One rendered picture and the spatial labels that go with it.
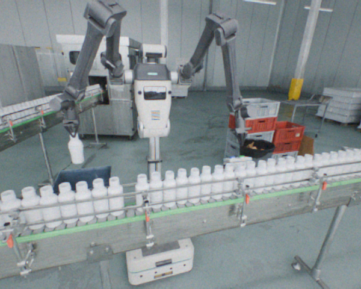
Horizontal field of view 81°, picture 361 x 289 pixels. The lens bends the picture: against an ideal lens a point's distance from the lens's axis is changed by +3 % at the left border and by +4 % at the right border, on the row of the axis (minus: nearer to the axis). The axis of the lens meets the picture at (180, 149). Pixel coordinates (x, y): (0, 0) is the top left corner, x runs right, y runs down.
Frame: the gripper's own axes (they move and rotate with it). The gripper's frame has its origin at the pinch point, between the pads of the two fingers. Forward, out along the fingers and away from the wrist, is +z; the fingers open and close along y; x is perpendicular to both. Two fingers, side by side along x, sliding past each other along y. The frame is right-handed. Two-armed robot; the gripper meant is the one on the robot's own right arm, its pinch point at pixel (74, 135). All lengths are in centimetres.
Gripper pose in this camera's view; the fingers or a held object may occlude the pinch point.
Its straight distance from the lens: 123.5
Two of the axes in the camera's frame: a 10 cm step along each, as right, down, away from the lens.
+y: 3.3, 3.5, -8.8
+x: 9.4, -0.9, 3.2
